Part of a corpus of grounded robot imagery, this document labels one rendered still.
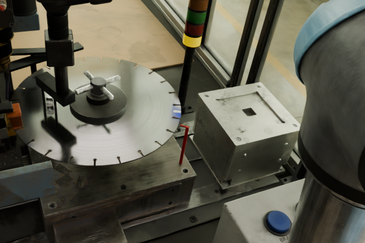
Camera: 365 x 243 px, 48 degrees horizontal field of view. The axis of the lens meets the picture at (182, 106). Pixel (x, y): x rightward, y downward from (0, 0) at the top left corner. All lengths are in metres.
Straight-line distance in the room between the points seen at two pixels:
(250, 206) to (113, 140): 0.27
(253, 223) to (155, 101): 0.31
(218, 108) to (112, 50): 0.53
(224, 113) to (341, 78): 0.65
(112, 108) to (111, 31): 0.69
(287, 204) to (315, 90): 0.50
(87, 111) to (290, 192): 0.41
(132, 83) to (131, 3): 0.81
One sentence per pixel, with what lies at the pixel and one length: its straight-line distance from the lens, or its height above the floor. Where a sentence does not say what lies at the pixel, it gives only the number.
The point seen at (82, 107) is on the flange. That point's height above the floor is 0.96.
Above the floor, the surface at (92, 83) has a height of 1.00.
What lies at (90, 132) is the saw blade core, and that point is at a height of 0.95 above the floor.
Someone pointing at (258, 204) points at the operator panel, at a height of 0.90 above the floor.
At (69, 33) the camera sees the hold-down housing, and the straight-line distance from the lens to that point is 0.69.
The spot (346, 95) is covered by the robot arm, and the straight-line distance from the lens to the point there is 0.27.
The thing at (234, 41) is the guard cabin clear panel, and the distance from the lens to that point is 1.19.
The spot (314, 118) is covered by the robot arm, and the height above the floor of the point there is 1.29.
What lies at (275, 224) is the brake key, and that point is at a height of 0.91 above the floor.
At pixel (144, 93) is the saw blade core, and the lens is 0.85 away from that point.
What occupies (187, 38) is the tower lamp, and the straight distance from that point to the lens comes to 0.98.
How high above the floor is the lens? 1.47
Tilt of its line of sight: 39 degrees down
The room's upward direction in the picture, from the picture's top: 10 degrees clockwise
